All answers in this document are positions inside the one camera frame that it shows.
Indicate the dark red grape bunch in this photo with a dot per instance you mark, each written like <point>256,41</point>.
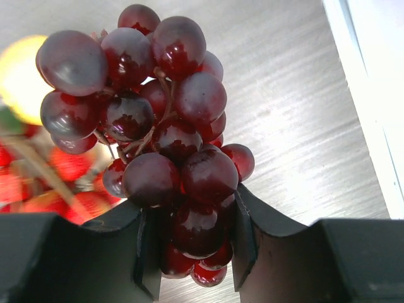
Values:
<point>151,88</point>

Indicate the yellow lemon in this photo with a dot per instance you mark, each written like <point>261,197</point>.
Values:
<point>22,87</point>

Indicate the aluminium corner post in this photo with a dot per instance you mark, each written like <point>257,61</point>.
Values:
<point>369,39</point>

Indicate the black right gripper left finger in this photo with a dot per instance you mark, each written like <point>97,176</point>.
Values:
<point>112,258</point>

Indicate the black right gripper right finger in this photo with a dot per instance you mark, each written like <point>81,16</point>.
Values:
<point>277,259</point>

